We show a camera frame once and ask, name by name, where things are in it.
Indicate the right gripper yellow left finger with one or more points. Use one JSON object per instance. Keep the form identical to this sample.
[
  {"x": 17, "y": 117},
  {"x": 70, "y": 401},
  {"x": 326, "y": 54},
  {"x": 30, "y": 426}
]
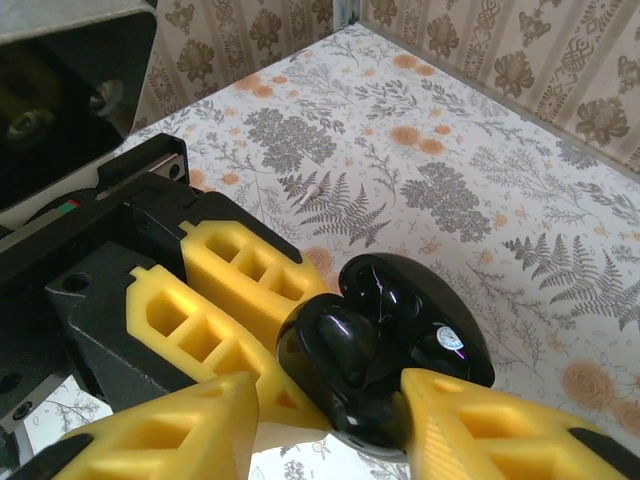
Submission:
[{"x": 165, "y": 440}]

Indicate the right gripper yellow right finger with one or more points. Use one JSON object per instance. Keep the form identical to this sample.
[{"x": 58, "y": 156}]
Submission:
[{"x": 490, "y": 440}]

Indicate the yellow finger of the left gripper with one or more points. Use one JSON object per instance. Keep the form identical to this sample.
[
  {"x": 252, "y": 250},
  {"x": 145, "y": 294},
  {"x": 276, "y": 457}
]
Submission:
[
  {"x": 165, "y": 305},
  {"x": 235, "y": 260}
]

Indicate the black earbud charging case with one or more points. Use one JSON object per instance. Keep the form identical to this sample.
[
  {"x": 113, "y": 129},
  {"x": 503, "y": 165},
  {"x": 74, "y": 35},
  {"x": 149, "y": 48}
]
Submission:
[{"x": 450, "y": 300}]

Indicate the floral patterned table cover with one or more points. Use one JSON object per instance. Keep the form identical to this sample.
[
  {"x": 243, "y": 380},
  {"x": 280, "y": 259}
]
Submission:
[{"x": 400, "y": 165}]

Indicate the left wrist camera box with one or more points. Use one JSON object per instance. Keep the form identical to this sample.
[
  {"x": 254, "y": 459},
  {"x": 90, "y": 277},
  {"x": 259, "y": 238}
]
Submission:
[{"x": 65, "y": 90}]

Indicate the aluminium frame post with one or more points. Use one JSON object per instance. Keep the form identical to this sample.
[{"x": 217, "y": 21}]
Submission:
[{"x": 346, "y": 11}]

